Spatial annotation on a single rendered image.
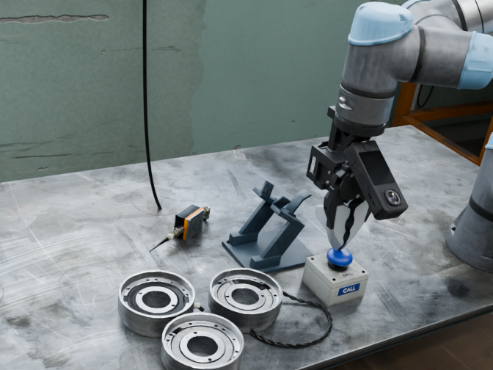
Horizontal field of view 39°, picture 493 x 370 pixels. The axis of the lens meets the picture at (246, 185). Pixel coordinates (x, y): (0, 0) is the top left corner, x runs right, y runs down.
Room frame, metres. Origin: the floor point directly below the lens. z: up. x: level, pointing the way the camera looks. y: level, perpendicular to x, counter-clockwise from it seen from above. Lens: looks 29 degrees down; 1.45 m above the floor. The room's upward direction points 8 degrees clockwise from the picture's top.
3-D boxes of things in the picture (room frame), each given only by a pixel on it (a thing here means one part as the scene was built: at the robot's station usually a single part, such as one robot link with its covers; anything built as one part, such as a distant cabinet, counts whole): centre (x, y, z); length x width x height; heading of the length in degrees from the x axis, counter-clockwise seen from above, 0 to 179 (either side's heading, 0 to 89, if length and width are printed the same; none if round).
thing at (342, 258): (0.89, -0.16, 0.84); 0.04 x 0.04 x 0.05
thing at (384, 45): (0.91, -0.15, 1.18); 0.09 x 0.08 x 0.11; 96
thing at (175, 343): (0.69, 0.03, 0.82); 0.08 x 0.08 x 0.02
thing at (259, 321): (0.80, -0.02, 0.82); 0.10 x 0.10 x 0.04
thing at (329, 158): (0.92, -0.14, 1.02); 0.09 x 0.08 x 0.12; 34
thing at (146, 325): (0.77, 0.10, 0.82); 0.10 x 0.10 x 0.04
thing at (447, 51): (0.94, -0.24, 1.18); 0.11 x 0.11 x 0.08; 6
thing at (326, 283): (0.89, -0.16, 0.82); 0.08 x 0.07 x 0.05; 124
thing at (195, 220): (0.99, 0.08, 0.82); 0.05 x 0.02 x 0.04; 154
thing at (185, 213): (0.97, 0.10, 0.82); 0.17 x 0.02 x 0.04; 154
